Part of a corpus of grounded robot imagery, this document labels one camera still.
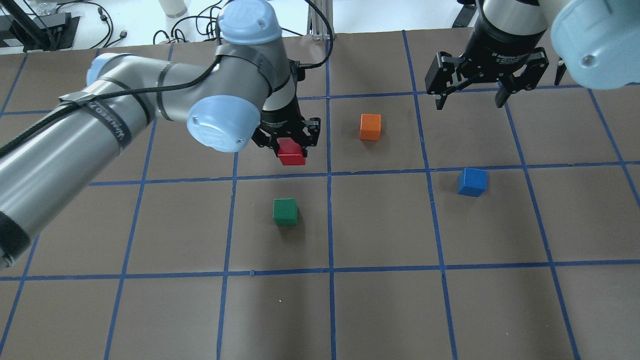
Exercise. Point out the black gripper arm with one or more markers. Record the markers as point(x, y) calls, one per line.
point(279, 121)

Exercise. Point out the red block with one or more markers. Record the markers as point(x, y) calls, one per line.
point(290, 153)

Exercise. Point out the green block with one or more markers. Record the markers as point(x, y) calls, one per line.
point(285, 212)

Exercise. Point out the orange block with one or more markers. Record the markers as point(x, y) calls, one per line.
point(370, 127)

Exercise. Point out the blue block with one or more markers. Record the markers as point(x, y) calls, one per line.
point(472, 182)

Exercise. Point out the white cylinder bottle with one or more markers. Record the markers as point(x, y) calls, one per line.
point(173, 9)

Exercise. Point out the black monitor stand device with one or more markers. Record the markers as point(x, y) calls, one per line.
point(36, 32)

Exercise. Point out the aluminium frame post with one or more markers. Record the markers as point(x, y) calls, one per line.
point(320, 19)

